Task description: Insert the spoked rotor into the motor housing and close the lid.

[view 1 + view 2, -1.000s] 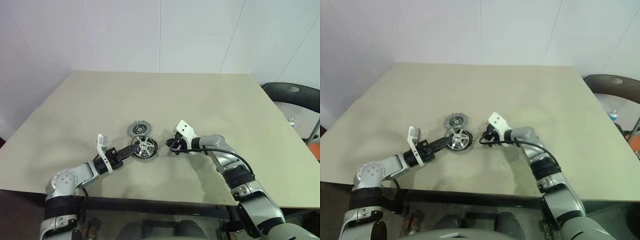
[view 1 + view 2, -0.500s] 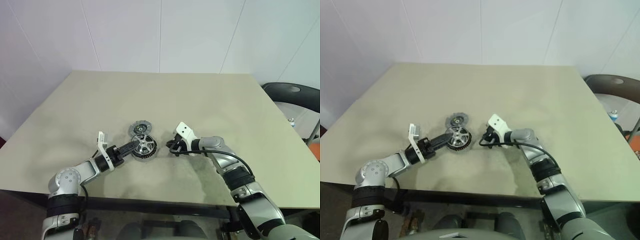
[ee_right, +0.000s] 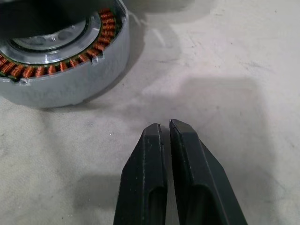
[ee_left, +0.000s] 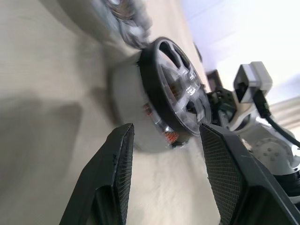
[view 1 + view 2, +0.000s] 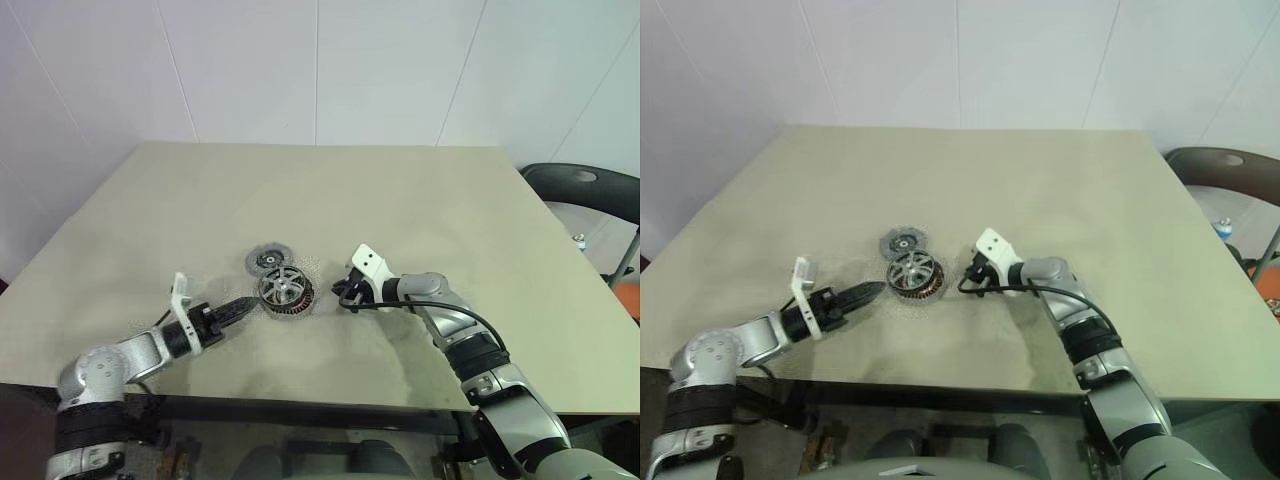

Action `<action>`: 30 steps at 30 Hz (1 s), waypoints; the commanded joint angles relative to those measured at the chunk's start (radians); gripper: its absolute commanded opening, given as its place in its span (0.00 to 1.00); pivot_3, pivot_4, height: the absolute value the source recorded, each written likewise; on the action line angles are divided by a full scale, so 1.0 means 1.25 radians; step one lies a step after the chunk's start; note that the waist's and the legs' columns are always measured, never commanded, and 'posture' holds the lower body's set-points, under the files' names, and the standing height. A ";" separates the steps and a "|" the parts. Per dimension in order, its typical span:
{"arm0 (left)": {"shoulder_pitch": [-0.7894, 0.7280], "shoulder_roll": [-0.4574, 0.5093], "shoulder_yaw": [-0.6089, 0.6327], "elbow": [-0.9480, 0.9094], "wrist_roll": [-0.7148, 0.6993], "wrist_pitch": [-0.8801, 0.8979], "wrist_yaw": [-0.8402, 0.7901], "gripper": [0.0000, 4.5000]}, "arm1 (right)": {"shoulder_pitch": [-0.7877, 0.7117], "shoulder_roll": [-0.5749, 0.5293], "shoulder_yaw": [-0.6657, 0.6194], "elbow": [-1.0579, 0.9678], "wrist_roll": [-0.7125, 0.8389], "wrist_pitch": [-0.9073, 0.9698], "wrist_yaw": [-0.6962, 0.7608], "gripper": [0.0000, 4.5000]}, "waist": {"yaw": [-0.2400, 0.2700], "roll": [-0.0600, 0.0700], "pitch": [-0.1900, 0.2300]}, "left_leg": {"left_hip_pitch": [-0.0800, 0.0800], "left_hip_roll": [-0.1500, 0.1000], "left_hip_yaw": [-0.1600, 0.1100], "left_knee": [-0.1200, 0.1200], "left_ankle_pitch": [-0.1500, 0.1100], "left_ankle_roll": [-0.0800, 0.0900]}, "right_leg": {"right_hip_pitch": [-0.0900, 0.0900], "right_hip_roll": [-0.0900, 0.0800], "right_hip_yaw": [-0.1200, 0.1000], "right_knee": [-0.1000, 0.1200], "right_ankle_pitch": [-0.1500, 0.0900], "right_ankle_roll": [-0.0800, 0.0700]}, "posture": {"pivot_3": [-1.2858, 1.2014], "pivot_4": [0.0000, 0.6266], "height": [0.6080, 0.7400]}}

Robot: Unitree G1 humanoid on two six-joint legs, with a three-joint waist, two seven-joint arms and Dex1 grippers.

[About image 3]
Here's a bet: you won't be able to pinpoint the silver spoked rotor black ring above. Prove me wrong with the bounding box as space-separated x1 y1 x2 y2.
0 0 118 46

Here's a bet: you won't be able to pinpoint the grey stator housing copper coils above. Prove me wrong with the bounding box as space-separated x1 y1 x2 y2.
0 0 131 109

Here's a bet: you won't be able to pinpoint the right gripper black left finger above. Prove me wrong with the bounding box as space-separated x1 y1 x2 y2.
113 123 168 225

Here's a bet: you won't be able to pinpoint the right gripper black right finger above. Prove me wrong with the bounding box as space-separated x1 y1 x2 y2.
168 119 249 225

